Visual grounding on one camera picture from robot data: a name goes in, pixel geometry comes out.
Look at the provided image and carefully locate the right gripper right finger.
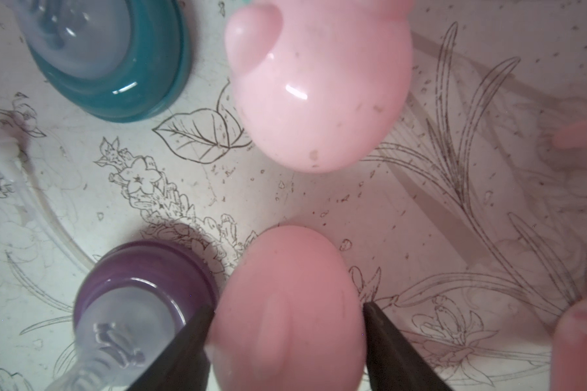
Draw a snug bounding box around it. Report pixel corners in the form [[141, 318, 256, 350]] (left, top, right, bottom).
[[363, 302, 451, 391]]

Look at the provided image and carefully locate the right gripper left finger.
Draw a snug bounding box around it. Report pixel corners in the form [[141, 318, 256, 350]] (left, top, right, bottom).
[[128, 306, 214, 391]]

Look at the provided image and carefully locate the pink bottle cap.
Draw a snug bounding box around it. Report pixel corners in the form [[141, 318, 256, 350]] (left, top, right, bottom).
[[224, 0, 414, 173], [205, 226, 367, 390]]

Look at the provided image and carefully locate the purple nipple collar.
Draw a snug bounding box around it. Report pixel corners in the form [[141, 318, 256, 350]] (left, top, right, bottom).
[[43, 239, 220, 391]]

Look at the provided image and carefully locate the dark teal nipple collar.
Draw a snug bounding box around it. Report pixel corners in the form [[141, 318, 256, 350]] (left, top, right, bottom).
[[6, 0, 192, 123]]

